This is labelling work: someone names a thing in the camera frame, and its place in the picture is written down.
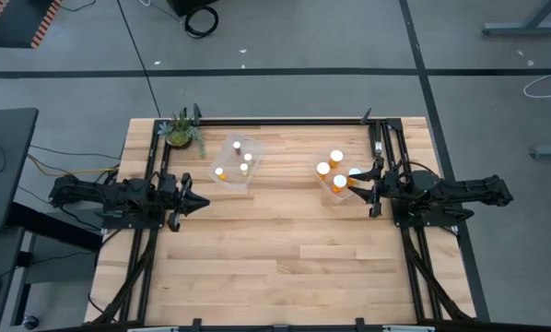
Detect yellow floor cable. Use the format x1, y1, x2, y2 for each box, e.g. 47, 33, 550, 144
26, 154, 120, 179

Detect potted succulent plant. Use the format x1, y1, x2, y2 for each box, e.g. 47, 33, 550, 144
158, 108, 207, 159

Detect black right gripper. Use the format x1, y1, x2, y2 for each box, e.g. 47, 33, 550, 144
347, 156, 397, 219

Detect clear plastic bin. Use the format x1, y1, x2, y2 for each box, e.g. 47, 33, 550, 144
308, 147, 369, 206
209, 133, 264, 194

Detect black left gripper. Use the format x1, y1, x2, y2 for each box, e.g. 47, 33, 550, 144
164, 172, 211, 232

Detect coiled black cable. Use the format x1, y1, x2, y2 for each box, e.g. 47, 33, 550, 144
183, 5, 220, 40

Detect black desk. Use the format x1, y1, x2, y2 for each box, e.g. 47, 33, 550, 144
0, 108, 40, 234

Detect black cable bundle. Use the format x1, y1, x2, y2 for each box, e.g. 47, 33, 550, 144
95, 228, 159, 324
402, 225, 473, 322

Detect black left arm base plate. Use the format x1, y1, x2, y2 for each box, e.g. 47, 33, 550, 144
100, 209, 165, 231

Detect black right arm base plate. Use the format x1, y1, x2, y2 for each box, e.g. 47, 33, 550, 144
392, 202, 475, 230

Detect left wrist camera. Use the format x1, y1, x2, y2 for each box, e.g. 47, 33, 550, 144
158, 172, 179, 197

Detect black desk leg beam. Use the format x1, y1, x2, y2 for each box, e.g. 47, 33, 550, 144
7, 202, 104, 253

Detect black box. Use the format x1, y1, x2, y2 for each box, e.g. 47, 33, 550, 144
167, 0, 221, 18

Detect orange striped black platform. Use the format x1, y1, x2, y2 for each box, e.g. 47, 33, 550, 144
0, 0, 64, 50

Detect white floor cable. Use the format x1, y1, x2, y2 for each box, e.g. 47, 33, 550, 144
522, 71, 551, 100

